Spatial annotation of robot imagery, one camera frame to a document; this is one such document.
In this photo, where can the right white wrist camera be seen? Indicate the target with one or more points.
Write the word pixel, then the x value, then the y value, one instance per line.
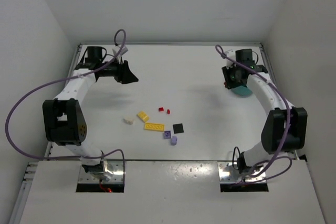
pixel 231 55

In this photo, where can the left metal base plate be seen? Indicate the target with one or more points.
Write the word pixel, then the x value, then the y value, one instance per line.
pixel 107 172

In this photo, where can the yellow long lego plate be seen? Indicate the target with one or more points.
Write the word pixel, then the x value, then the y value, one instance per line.
pixel 154 127

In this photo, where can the black square lego plate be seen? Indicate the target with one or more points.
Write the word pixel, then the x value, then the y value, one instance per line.
pixel 178 128

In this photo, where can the teal round divided container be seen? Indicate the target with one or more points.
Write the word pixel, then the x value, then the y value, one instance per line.
pixel 241 92

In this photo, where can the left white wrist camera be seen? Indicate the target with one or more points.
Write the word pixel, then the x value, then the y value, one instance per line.
pixel 118 52

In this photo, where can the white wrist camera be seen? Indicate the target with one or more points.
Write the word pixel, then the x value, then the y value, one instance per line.
pixel 231 55
pixel 118 52

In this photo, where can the purple lego brick stud up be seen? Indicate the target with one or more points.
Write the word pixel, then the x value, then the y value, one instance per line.
pixel 167 134

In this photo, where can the yellow lego slope brick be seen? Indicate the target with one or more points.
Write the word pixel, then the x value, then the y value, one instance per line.
pixel 143 116

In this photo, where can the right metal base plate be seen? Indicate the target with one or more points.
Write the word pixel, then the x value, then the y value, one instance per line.
pixel 228 174

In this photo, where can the metal base plate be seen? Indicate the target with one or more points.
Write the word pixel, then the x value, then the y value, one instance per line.
pixel 107 172
pixel 228 174

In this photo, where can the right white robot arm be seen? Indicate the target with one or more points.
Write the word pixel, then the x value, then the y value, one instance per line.
pixel 285 126

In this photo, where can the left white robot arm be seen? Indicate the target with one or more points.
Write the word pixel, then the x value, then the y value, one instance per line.
pixel 64 121

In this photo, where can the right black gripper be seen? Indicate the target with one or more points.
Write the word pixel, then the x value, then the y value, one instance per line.
pixel 229 77

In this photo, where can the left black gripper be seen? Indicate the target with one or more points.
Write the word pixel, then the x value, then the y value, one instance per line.
pixel 123 71

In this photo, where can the white lego piece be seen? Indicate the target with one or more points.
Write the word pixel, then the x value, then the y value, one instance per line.
pixel 128 120

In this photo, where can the purple lego brick sideways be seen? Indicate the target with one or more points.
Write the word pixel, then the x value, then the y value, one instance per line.
pixel 173 140

